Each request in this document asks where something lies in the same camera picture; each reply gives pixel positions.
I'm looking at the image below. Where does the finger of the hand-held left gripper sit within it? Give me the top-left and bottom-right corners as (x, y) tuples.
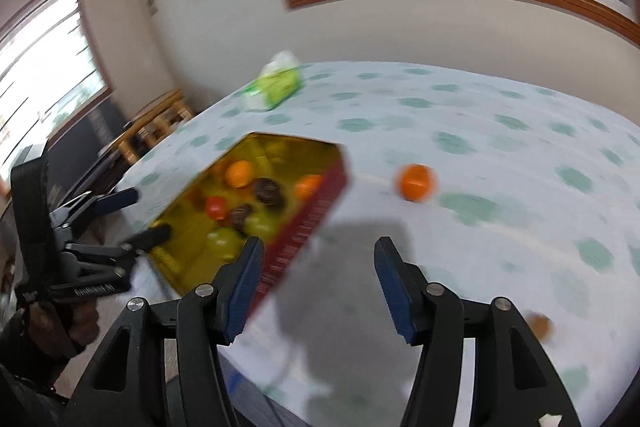
(64, 224), (172, 269)
(50, 187), (140, 228)

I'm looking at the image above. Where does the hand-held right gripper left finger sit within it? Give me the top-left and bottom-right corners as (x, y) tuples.
(67, 236), (266, 427)

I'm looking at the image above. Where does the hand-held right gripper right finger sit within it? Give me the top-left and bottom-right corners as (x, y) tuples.
(374, 236), (583, 427)

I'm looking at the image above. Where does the large green tomato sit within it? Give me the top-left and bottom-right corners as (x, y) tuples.
(206, 228), (246, 260)

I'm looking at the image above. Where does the small green tomato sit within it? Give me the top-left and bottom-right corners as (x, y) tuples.
(245, 213), (281, 240)

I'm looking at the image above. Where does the dark brown passion fruit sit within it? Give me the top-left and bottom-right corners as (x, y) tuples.
(227, 203), (256, 229)
(252, 178), (287, 206)

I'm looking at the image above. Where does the red and gold tin box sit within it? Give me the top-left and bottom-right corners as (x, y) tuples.
(149, 133), (349, 323)

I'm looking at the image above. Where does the orange mandarin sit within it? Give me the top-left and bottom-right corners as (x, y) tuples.
(395, 163), (437, 202)
(225, 160), (253, 188)
(294, 174), (323, 202)

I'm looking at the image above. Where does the brown kiwi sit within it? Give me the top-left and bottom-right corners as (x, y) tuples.
(527, 314), (556, 340)

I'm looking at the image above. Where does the person's left hand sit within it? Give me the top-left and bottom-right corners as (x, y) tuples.
(22, 294), (101, 360)

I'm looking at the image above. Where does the dark low cabinet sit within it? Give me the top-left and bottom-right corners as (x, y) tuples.
(47, 97), (151, 228)

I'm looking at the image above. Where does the light wooden chair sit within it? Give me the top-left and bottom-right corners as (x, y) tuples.
(117, 89), (196, 168)

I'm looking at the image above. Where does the bright side window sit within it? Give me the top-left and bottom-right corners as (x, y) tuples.
(0, 0), (113, 198)

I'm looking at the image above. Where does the green patterned tablecloth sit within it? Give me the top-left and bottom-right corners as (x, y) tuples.
(115, 61), (640, 427)

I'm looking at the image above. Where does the green tissue pack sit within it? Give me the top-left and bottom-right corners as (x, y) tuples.
(243, 50), (305, 111)

